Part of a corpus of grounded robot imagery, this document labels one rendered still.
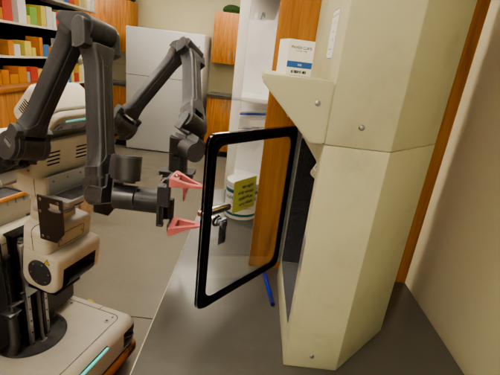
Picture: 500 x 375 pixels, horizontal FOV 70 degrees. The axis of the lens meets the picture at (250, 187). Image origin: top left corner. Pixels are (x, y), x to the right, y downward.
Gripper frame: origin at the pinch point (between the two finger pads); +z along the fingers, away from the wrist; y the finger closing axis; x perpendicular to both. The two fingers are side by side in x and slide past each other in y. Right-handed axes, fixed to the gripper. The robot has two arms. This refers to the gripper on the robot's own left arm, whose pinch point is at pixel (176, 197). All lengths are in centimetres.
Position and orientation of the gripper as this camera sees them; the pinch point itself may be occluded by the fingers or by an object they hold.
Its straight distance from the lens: 114.5
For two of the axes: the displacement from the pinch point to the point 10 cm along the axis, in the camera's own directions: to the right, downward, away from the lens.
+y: 9.9, 1.2, 0.1
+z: -1.1, 9.3, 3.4
